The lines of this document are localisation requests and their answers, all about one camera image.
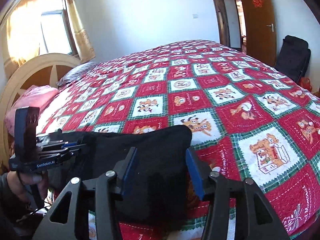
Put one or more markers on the black pants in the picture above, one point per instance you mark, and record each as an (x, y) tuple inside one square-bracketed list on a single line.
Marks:
[(160, 155)]

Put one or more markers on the red bag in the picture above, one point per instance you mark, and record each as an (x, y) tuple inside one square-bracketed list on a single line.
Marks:
[(305, 83)]

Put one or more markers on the narrow yellow curtain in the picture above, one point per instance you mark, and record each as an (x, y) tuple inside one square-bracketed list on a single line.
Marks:
[(80, 37)]

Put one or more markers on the window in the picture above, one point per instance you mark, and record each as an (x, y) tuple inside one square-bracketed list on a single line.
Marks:
[(52, 30)]

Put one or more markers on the striped pillow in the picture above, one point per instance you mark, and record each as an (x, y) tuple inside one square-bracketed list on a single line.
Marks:
[(77, 72)]

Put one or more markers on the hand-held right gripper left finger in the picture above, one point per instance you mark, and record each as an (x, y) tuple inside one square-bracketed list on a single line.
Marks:
[(128, 172)]

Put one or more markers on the wide yellow curtain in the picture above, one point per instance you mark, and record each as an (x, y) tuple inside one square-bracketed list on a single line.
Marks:
[(22, 30)]

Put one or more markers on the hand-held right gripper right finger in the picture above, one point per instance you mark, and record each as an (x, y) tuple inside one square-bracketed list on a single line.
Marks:
[(193, 172)]

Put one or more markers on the brown wooden door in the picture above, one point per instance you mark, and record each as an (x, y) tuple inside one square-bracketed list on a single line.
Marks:
[(257, 42)]

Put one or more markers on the black folding chair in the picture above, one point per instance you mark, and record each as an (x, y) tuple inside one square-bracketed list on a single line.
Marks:
[(292, 55)]

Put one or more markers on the red printed patchwork bedspread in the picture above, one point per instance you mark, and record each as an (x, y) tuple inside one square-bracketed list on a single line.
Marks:
[(225, 92)]

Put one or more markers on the red paper door decoration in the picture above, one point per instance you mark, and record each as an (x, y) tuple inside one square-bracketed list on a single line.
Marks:
[(256, 0)]

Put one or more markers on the person's left hand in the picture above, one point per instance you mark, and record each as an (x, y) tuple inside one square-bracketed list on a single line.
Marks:
[(32, 178)]

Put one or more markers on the person's left forearm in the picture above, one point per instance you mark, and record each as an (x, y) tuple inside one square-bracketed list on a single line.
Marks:
[(5, 200)]

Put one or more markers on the cream and brown headboard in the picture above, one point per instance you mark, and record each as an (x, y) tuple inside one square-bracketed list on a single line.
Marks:
[(37, 65)]

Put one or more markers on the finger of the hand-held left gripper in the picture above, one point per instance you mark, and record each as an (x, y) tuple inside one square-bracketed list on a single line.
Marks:
[(62, 152), (72, 144)]

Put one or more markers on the pink pillow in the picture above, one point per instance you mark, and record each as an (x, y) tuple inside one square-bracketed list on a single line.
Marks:
[(37, 97)]

